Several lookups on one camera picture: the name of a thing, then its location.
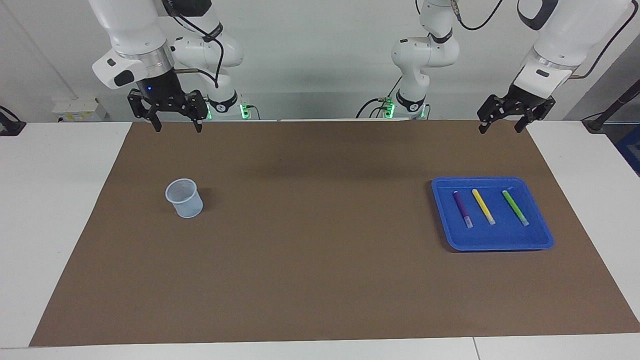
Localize purple marker pen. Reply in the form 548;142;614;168
453;190;474;229

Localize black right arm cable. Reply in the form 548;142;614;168
162;0;225;90

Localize green marker pen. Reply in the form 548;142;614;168
501;189;530;227

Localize black clamp mount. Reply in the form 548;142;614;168
0;105;27;136

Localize yellow marker pen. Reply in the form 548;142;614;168
471;188;497;226

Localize blue floor object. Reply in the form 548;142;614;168
614;125;640;177

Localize black base power cables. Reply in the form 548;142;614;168
356;75;403;120

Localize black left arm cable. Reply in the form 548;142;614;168
452;0;633;80

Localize blue plastic tray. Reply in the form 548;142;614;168
431;176;555;252

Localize white wall socket box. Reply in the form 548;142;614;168
51;97;108;123

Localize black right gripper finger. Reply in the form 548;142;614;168
127;89;163;133
180;90;210;134

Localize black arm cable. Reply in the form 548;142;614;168
162;0;225;90
452;0;633;80

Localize brown table mat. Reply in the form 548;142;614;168
29;120;640;347

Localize translucent plastic cup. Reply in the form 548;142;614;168
165;178;205;219

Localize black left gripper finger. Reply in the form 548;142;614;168
476;94;507;135
514;96;556;134

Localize black stand pole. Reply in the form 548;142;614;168
581;79;640;134

